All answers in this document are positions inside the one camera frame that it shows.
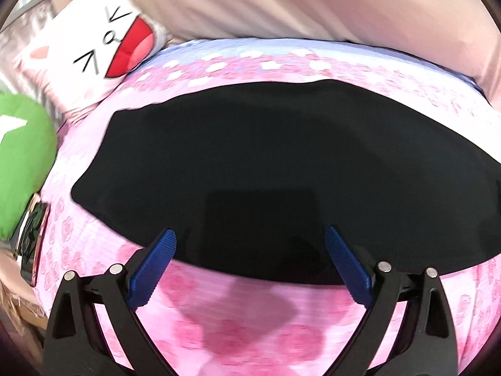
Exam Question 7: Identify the green plush toy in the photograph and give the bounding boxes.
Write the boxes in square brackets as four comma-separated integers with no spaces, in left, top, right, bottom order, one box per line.
[0,90,57,239]

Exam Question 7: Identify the beige quilt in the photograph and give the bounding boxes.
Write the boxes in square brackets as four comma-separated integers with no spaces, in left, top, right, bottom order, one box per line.
[47,0,501,98]

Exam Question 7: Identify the white cat face pillow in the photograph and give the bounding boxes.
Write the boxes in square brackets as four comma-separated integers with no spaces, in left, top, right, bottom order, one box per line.
[13,0,173,120]

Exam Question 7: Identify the black phone with pink case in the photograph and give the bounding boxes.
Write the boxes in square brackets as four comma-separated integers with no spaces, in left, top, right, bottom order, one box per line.
[12,192,51,286]

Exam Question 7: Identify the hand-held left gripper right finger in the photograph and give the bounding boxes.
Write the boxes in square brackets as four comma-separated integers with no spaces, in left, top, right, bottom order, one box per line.
[325,225,458,376]

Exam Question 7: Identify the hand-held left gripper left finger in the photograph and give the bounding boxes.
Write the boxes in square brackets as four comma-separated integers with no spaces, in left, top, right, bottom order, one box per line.
[43,228,184,376]

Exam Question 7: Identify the pink floral bed sheet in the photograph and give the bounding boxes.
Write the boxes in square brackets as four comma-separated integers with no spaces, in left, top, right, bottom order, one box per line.
[33,38,501,376]

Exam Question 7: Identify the black pants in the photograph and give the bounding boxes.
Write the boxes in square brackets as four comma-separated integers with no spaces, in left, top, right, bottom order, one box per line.
[70,79,501,285]

